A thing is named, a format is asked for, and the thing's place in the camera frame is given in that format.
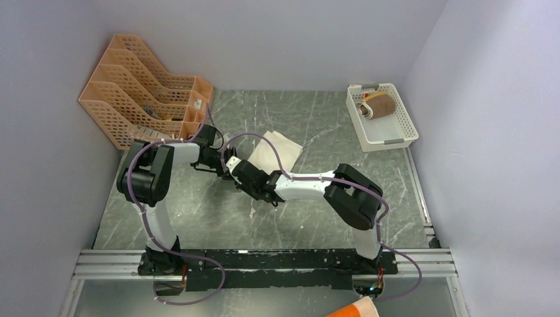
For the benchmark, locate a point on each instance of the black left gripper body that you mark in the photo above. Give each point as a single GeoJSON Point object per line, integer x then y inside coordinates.
{"type": "Point", "coordinates": [214, 162]}

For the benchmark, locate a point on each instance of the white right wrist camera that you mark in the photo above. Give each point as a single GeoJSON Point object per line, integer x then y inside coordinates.
{"type": "Point", "coordinates": [232, 163]}

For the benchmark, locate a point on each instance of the aluminium frame rail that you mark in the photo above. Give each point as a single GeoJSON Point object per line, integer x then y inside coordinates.
{"type": "Point", "coordinates": [122, 264]}

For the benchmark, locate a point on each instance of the white plastic basket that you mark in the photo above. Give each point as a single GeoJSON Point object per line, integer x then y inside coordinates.
{"type": "Point", "coordinates": [395, 131]}

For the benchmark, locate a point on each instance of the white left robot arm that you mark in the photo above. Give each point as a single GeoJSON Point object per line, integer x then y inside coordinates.
{"type": "Point", "coordinates": [144, 180]}

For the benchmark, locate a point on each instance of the yellow brown bear towel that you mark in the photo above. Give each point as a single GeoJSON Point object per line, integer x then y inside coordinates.
{"type": "Point", "coordinates": [376, 105]}

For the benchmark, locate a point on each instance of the orange white striped object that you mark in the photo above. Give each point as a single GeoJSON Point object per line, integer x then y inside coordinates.
{"type": "Point", "coordinates": [363, 307]}

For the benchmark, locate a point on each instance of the orange plastic file rack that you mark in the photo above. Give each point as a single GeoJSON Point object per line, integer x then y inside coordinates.
{"type": "Point", "coordinates": [130, 95]}

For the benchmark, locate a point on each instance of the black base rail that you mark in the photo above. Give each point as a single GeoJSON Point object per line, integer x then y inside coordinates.
{"type": "Point", "coordinates": [251, 269]}

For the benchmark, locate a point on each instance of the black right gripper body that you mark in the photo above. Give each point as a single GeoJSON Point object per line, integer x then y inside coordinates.
{"type": "Point", "coordinates": [250, 190]}

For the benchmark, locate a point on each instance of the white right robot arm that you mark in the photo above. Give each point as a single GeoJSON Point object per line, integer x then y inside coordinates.
{"type": "Point", "coordinates": [354, 197]}

